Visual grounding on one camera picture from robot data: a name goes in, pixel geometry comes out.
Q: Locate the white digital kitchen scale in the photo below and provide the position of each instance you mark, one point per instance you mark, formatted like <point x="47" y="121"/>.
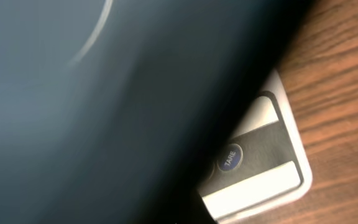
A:
<point x="263" y="165"/>

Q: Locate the blue bowl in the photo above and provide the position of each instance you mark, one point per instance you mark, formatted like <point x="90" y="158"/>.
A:
<point x="111" y="111"/>

